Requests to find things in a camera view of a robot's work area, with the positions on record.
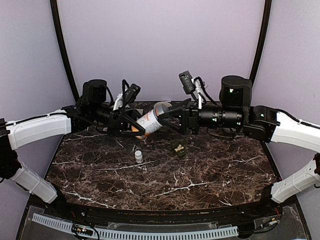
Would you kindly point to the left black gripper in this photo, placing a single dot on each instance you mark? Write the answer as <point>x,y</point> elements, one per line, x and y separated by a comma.
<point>119,123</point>

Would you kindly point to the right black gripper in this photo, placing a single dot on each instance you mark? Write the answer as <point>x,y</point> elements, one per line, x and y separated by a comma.
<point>189,116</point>

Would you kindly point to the orange pill bottle grey cap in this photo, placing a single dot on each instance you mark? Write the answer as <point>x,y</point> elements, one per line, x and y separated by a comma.
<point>150,122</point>

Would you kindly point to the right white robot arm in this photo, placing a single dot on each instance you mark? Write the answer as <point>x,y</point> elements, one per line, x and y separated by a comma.
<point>260,122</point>

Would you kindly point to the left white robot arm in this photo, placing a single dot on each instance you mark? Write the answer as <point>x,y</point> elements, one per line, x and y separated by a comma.
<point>90,110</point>

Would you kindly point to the white pills in organizer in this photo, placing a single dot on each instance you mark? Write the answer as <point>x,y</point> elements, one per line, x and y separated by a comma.
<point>179,148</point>

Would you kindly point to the small white pill bottle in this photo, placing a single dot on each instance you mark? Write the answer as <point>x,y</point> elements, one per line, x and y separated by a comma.
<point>138,156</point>

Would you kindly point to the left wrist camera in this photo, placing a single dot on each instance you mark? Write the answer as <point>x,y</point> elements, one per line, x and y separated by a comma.
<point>127,96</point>

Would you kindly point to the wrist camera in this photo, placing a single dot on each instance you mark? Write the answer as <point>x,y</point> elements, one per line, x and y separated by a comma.
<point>127,96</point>
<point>193,87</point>

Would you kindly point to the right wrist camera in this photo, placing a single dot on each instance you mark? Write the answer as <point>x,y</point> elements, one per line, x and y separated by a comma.
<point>193,87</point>

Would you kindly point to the black front table rail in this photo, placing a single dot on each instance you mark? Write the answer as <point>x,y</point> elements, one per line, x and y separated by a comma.
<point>239,214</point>

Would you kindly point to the white slotted cable duct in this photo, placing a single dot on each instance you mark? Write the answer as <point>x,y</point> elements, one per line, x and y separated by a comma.
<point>123,231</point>

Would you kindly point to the left black frame post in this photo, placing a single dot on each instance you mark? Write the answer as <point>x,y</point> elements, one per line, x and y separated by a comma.
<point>63,49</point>

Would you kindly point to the black frame post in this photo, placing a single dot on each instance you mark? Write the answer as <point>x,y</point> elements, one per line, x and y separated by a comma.
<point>63,49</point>
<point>261,40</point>

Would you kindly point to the right black frame post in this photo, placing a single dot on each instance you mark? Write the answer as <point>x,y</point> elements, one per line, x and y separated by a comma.
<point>261,40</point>

